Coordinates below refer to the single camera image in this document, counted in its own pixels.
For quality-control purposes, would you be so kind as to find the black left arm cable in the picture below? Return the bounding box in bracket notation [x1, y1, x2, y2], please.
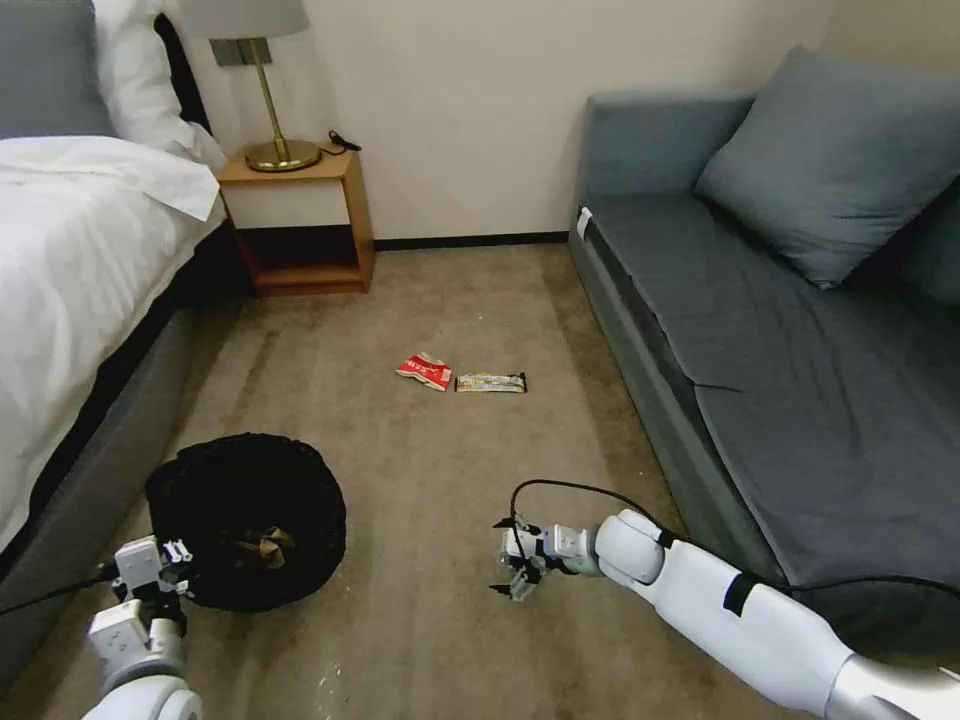
[0, 568, 121, 618]

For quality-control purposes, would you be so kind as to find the black skirting board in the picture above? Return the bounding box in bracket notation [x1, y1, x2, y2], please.
[373, 230, 571, 252]

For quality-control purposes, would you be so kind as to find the grey upholstered headboard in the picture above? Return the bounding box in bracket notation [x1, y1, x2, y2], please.
[0, 0, 120, 141]

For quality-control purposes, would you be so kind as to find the crumpled brown paper trash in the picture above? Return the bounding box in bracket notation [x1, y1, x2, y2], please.
[230, 527, 298, 571]

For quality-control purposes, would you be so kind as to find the large grey-blue cushion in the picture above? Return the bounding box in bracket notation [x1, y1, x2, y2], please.
[694, 44, 960, 291]

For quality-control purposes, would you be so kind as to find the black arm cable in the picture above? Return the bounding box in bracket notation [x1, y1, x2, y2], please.
[779, 572, 960, 601]
[0, 568, 121, 618]

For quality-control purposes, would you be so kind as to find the grey sofa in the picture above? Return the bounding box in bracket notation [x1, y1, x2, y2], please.
[567, 91, 960, 661]

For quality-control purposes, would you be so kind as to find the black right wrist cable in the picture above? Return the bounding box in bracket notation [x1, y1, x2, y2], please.
[511, 479, 676, 543]

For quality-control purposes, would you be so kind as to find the red snack wrapper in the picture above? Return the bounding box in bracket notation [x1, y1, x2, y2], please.
[396, 350, 453, 394]

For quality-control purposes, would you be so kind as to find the brass table lamp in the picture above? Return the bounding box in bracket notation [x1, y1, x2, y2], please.
[181, 0, 324, 174]

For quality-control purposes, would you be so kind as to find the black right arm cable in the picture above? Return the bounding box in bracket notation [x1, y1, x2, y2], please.
[779, 572, 960, 601]

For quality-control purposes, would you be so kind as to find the wooden nightstand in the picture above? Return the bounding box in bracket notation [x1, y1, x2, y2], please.
[217, 140, 376, 298]

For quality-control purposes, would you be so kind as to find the white bed duvet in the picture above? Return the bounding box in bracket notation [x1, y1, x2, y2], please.
[0, 136, 228, 535]

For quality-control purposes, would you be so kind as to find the black headboard panel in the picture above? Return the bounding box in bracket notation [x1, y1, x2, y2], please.
[153, 13, 217, 142]

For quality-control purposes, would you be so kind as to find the white pillow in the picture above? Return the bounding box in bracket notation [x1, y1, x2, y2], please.
[93, 0, 228, 172]

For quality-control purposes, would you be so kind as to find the grey bed frame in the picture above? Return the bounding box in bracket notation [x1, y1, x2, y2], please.
[0, 221, 256, 688]

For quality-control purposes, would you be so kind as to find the black round trash bin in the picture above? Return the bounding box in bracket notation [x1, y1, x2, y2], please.
[144, 431, 349, 615]

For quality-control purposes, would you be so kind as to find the grey wall socket plate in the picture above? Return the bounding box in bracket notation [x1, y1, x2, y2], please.
[209, 37, 276, 69]

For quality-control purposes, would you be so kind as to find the black snack bar wrapper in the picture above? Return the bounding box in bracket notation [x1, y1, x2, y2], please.
[455, 371, 532, 396]

